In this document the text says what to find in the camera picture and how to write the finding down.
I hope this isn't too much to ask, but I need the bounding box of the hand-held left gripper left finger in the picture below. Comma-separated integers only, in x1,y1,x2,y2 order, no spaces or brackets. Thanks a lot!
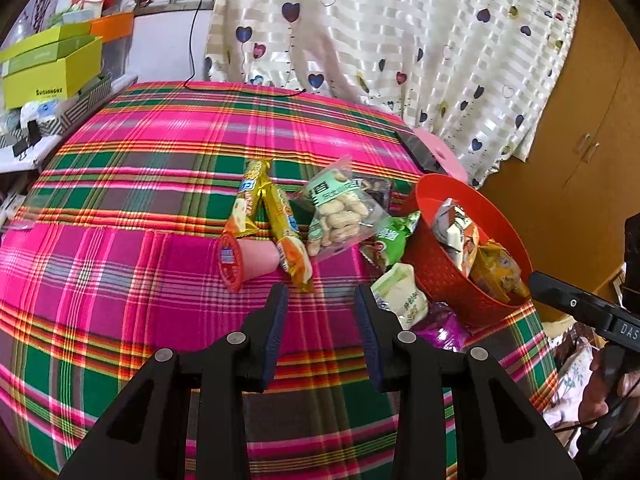
59,282,289,480

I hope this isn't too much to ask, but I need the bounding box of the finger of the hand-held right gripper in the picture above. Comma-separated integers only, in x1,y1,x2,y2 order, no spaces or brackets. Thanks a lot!
529,270,618,333

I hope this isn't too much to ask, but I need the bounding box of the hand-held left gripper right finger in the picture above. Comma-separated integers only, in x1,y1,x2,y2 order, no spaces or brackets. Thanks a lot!
354,284,583,480

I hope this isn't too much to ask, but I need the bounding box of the pale green snack packet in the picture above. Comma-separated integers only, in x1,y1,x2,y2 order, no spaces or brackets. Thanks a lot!
370,262,430,331

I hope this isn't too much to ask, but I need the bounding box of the red plastic basket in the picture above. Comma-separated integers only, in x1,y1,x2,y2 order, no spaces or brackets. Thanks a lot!
400,173,535,328

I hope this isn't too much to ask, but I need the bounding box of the clear peanut bag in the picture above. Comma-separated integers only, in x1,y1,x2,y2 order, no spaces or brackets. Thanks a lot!
291,156,391,261

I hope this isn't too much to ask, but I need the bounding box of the person's right hand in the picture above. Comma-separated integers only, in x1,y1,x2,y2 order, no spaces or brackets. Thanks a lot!
579,349,623,428

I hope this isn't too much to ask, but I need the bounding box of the purple snack packet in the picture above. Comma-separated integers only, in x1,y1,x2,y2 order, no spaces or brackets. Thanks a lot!
412,302,473,353

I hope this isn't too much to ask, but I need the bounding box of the pink sausage stick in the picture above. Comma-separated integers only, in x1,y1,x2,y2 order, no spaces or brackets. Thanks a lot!
217,234,281,293

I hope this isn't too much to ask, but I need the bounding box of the yellow crinkled snack packet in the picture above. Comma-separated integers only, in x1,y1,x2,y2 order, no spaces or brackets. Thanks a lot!
470,240,531,306

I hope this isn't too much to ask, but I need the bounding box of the floral cloth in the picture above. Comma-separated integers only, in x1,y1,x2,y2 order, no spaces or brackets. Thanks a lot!
542,320,601,441

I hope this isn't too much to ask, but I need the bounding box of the yellow long snack packet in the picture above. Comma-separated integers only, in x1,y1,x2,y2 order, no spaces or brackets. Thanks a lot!
262,185,316,293
222,158,273,241

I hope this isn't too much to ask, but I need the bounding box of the white orange snack packet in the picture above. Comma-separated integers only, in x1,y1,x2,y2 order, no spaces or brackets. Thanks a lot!
432,198,481,276

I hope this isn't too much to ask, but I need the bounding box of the dark snack packet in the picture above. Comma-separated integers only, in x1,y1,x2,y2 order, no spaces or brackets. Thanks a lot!
352,177,392,211

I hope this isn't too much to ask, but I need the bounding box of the wooden cabinet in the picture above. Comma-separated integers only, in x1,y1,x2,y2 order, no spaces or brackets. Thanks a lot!
480,0,640,311

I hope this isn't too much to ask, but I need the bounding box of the black smartphone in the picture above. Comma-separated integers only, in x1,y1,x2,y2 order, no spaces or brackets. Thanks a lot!
395,130,443,173

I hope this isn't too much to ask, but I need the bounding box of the pink plastic stool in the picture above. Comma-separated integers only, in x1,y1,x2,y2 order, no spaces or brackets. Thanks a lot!
412,127,468,186

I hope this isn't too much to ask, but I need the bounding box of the white heart print curtain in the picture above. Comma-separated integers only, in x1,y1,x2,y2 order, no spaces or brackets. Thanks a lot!
202,0,581,188

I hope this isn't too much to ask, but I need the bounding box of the white shelf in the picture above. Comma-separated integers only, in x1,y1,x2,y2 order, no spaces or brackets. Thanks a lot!
0,75,138,173

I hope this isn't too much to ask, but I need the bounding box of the black white striped box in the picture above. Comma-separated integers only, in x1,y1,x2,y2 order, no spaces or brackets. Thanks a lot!
0,72,113,148

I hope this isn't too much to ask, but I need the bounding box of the clear plastic storage bin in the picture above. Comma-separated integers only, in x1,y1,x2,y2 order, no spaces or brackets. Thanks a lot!
97,37,135,83

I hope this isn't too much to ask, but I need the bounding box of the yellow-green cardboard box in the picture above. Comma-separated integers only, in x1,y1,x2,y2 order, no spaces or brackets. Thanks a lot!
0,22,104,110

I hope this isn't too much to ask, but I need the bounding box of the orange box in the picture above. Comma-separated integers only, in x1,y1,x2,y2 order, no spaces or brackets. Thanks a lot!
90,11,136,43

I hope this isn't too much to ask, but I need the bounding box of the black cable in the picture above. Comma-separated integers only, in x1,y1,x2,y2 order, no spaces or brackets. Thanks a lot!
185,0,307,97

